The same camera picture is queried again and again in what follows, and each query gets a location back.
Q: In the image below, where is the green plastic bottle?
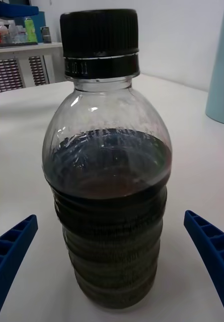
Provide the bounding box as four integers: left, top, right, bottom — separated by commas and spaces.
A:
24, 17, 38, 43

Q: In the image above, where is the dark drink bottle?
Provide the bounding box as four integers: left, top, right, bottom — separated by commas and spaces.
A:
41, 9, 173, 309

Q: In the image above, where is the dark drink can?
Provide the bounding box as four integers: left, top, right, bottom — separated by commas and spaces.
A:
41, 26, 52, 44

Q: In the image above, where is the pale blue plastic bin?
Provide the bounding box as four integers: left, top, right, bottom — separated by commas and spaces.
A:
205, 0, 224, 126

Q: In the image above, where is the white cabinet with vented panels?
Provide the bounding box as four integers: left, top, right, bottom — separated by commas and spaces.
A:
0, 41, 65, 94

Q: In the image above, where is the clear bottle with pink cap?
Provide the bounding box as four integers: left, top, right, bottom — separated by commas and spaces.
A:
0, 22, 9, 44

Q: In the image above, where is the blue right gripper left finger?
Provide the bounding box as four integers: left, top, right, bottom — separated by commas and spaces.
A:
0, 214, 39, 322

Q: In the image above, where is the clear bottle with white cap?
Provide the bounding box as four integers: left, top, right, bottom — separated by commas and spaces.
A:
8, 20, 19, 43

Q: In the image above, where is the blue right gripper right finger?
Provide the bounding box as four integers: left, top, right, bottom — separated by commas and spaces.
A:
183, 210, 224, 322

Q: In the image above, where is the blue plastic crate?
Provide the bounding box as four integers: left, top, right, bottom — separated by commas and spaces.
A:
0, 0, 40, 18

